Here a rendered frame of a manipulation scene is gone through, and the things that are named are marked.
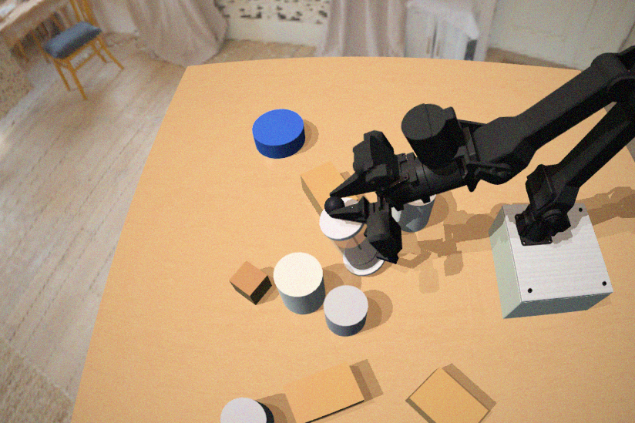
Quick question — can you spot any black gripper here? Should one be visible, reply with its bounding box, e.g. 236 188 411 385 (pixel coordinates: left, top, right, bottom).
329 129 434 257

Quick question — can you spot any tan rectangular block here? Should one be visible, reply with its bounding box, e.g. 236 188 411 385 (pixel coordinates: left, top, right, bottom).
282 361 364 423
300 161 345 216
405 368 488 423

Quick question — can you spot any blue short cylinder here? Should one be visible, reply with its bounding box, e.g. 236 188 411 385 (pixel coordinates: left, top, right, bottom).
252 109 305 159

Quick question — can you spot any french press coffee maker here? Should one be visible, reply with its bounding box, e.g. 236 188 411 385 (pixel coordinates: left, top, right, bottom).
319 196 398 276

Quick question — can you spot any tan cube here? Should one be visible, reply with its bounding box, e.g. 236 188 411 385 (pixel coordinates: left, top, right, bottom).
229 261 272 305

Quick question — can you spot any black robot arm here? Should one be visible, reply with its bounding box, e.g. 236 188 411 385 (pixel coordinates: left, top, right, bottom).
353 45 635 246

